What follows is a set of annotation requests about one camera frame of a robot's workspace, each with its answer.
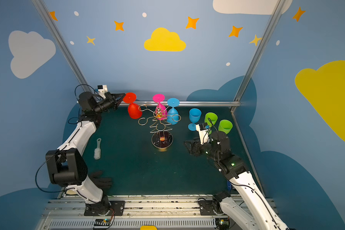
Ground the red wine glass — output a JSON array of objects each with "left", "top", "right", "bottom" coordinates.
[{"left": 123, "top": 93, "right": 143, "bottom": 119}]

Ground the blue wine glass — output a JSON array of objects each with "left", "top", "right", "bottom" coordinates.
[
  {"left": 166, "top": 98, "right": 181, "bottom": 125},
  {"left": 188, "top": 108, "right": 202, "bottom": 131}
]

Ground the green wine glass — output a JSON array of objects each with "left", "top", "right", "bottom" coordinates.
[
  {"left": 218, "top": 119, "right": 233, "bottom": 134},
  {"left": 204, "top": 112, "right": 218, "bottom": 135}
]

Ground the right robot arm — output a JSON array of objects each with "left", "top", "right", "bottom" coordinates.
[{"left": 184, "top": 131, "right": 289, "bottom": 230}]

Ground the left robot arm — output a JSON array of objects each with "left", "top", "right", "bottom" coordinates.
[{"left": 46, "top": 92, "right": 125, "bottom": 214}]

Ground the pink wine glass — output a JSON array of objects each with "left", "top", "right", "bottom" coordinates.
[{"left": 152, "top": 94, "right": 167, "bottom": 120}]

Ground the blue tool at table edge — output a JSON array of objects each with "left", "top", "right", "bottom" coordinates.
[{"left": 227, "top": 181, "right": 233, "bottom": 192}]

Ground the white brush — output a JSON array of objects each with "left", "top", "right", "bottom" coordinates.
[{"left": 94, "top": 138, "right": 102, "bottom": 160}]

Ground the right circuit board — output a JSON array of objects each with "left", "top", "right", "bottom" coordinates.
[{"left": 215, "top": 218, "right": 230, "bottom": 230}]

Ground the circuit board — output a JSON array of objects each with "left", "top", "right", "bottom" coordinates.
[
  {"left": 215, "top": 218, "right": 230, "bottom": 230},
  {"left": 92, "top": 218, "right": 111, "bottom": 230}
]

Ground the black glove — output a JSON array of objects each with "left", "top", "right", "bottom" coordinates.
[{"left": 89, "top": 170, "right": 113, "bottom": 191}]

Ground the yellow object at bottom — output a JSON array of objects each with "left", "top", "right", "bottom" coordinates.
[{"left": 140, "top": 225, "right": 158, "bottom": 230}]

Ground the left circuit board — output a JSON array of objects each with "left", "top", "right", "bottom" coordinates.
[{"left": 92, "top": 218, "right": 111, "bottom": 230}]

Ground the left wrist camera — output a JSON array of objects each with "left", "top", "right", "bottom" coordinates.
[{"left": 97, "top": 85, "right": 108, "bottom": 99}]

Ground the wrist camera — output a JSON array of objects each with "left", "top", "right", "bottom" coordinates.
[
  {"left": 195, "top": 122, "right": 210, "bottom": 145},
  {"left": 97, "top": 85, "right": 108, "bottom": 99}
]

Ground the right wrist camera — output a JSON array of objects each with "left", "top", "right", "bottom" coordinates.
[{"left": 195, "top": 122, "right": 210, "bottom": 145}]

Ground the gold wire glass rack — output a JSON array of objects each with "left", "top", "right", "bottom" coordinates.
[{"left": 138, "top": 104, "right": 181, "bottom": 151}]

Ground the left frame post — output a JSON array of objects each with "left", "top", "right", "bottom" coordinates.
[{"left": 31, "top": 0, "right": 95, "bottom": 93}]

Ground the frame post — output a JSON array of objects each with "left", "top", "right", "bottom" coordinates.
[
  {"left": 31, "top": 0, "right": 95, "bottom": 93},
  {"left": 234, "top": 0, "right": 287, "bottom": 102}
]

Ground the rear frame bar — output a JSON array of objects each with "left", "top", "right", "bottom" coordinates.
[{"left": 114, "top": 100, "right": 242, "bottom": 107}]

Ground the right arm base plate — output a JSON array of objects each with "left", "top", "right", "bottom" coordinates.
[{"left": 197, "top": 199, "right": 224, "bottom": 216}]

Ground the aluminium rail base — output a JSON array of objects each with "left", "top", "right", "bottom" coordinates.
[{"left": 34, "top": 195, "right": 285, "bottom": 230}]

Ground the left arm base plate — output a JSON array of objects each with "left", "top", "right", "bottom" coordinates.
[{"left": 84, "top": 201, "right": 125, "bottom": 217}]

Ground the right frame post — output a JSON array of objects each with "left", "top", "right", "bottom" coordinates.
[{"left": 234, "top": 0, "right": 287, "bottom": 102}]

